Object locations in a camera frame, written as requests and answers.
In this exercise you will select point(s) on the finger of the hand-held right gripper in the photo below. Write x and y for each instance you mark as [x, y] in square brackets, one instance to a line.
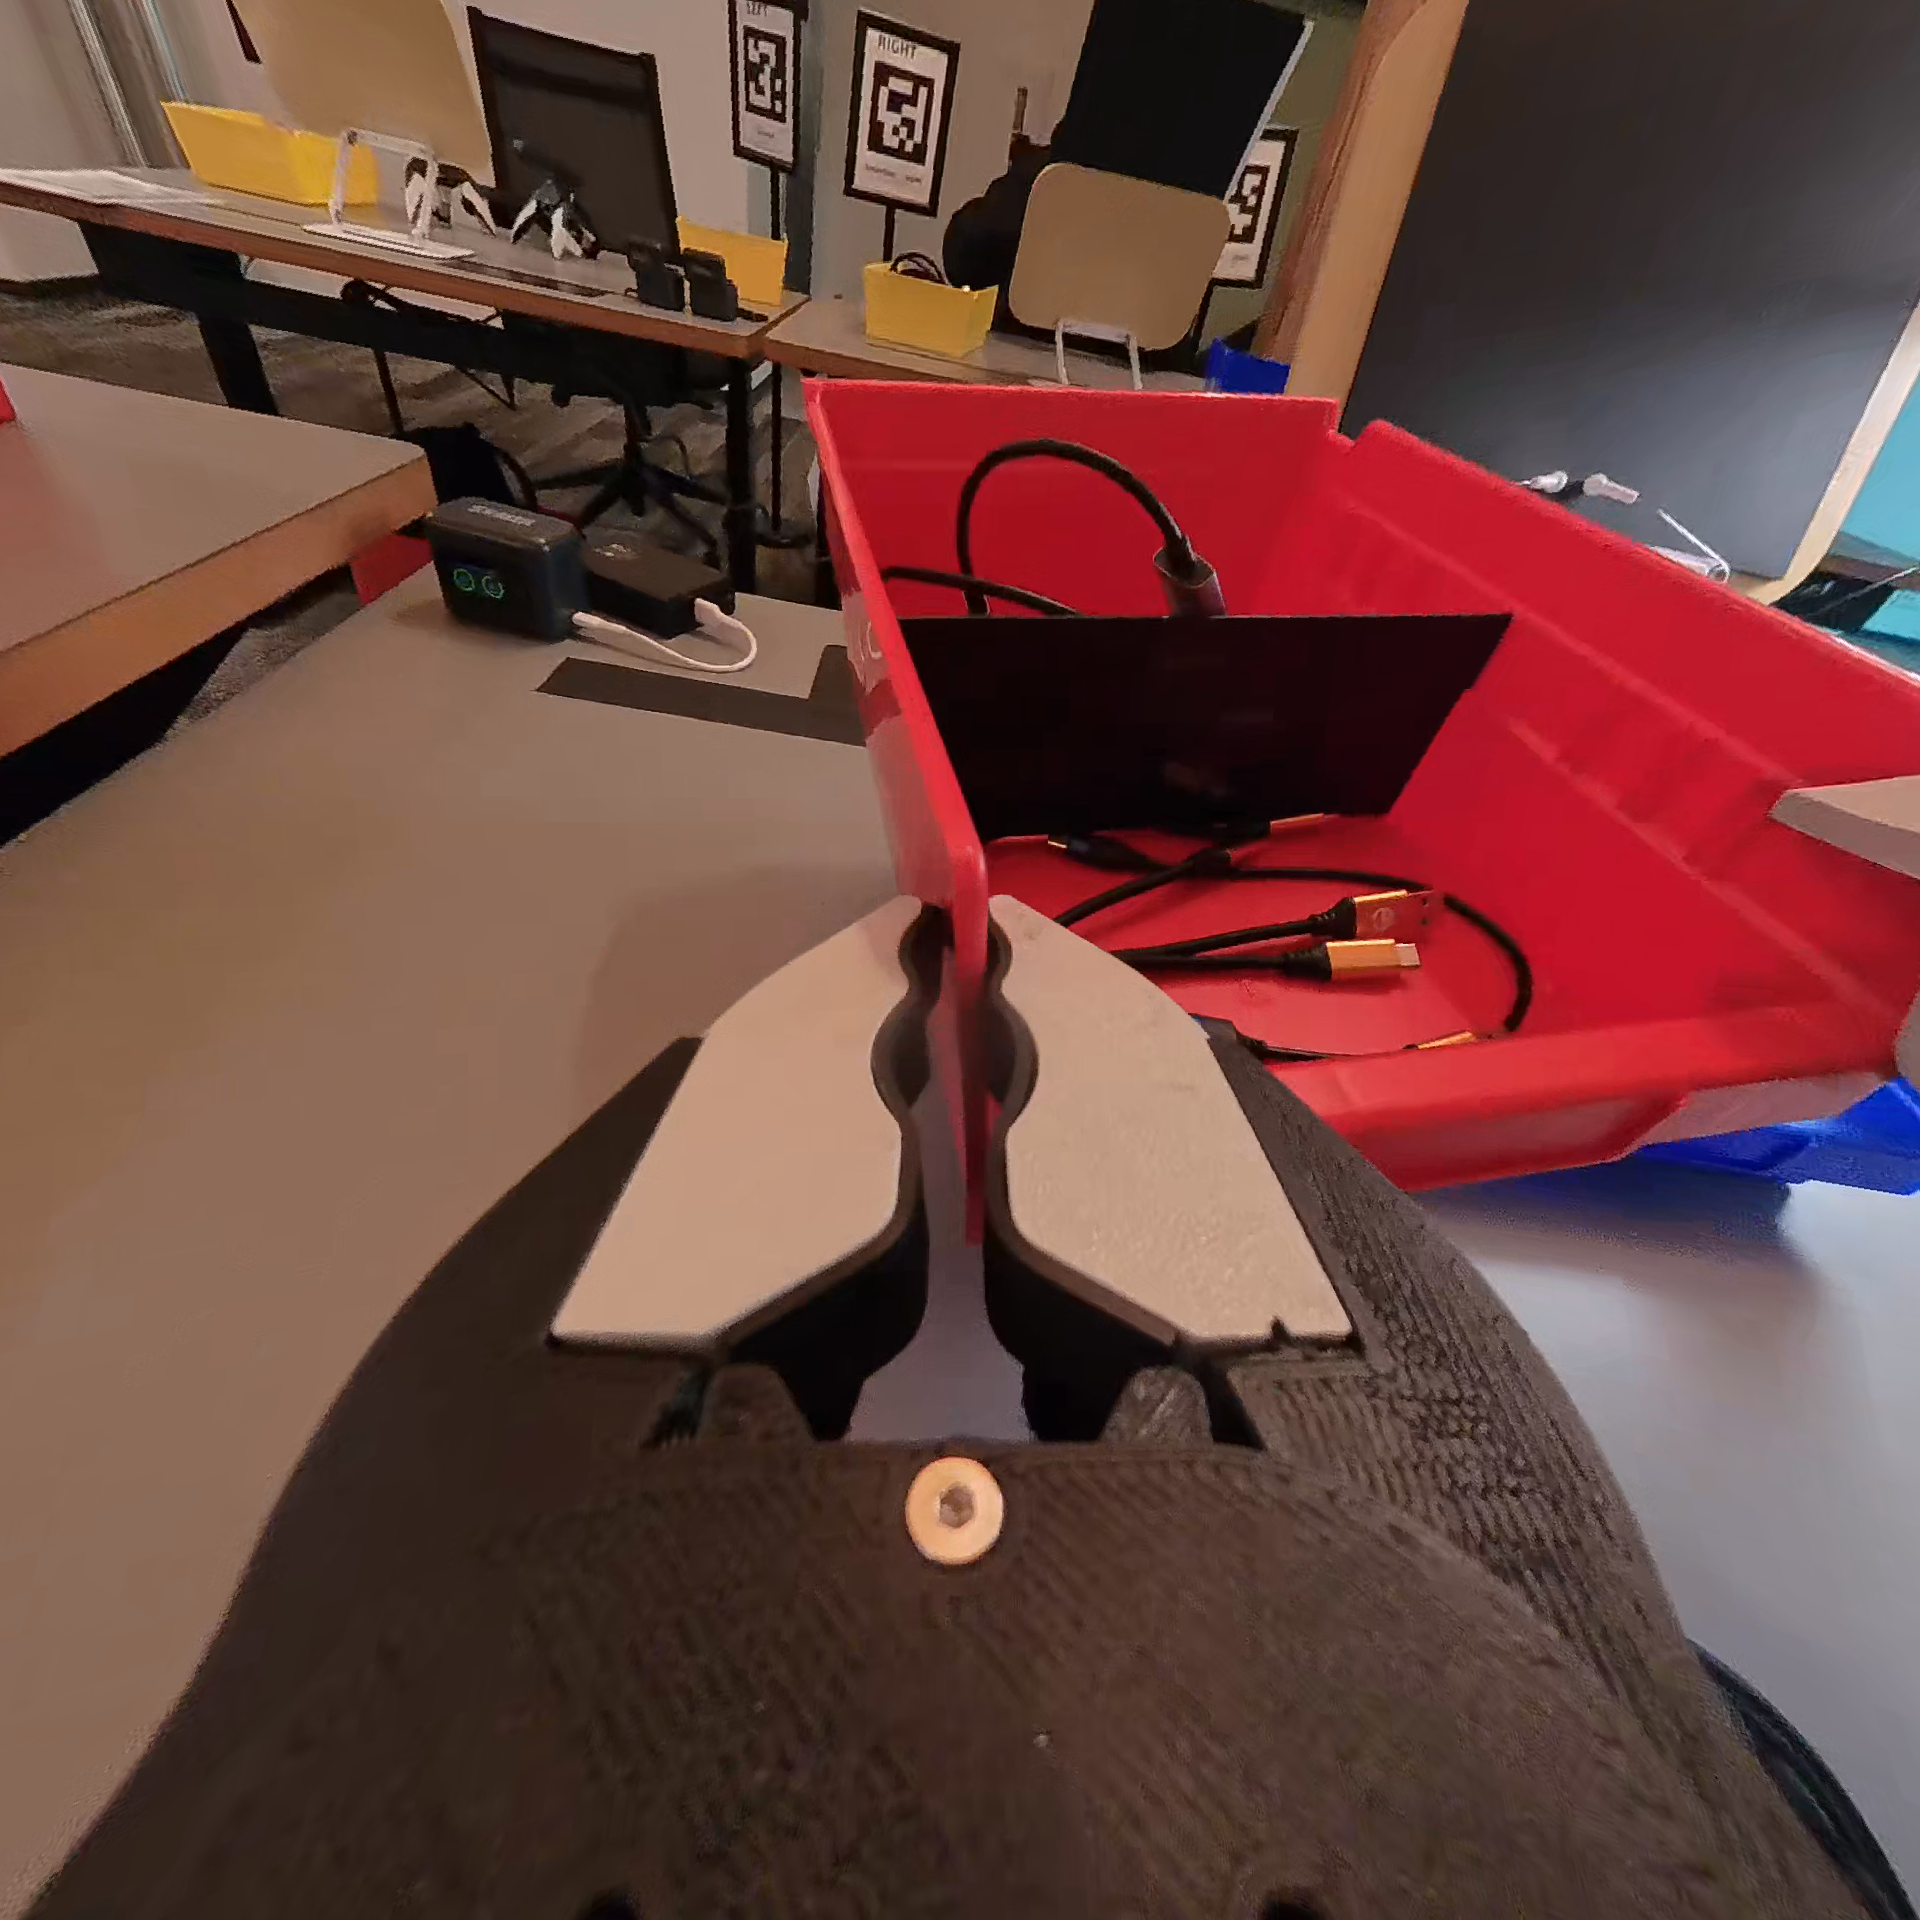
[1877, 823]

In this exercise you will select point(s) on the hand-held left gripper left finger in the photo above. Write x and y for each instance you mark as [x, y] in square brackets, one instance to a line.
[752, 1170]

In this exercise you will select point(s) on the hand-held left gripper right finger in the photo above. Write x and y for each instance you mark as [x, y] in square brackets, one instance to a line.
[1170, 1185]

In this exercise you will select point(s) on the red plastic bin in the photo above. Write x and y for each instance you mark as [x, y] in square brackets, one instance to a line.
[1620, 705]

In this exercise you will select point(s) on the black bin divider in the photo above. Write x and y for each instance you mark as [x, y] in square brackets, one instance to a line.
[1199, 720]

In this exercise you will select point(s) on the black power bank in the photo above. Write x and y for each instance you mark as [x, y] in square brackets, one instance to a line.
[651, 583]

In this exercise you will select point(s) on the dark battery charger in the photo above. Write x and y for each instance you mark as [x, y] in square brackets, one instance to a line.
[496, 568]

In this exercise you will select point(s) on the small blue bin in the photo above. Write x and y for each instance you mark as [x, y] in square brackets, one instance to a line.
[1246, 368]

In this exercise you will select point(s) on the framed marker sign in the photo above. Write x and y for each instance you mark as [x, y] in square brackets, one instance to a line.
[766, 83]
[1261, 210]
[899, 112]

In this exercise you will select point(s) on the brown table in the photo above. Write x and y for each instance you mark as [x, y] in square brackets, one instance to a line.
[180, 510]

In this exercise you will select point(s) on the yellow plastic bin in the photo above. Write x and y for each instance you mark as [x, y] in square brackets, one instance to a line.
[255, 157]
[743, 262]
[923, 316]

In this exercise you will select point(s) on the beige board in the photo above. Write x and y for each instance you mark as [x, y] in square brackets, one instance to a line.
[374, 74]
[1116, 254]

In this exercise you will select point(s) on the plain black board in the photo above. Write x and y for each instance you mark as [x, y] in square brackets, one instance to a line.
[1184, 74]

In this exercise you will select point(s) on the black monitor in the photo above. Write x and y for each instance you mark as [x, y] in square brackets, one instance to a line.
[578, 135]

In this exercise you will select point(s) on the long wooden desk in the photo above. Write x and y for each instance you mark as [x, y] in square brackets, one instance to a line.
[225, 225]

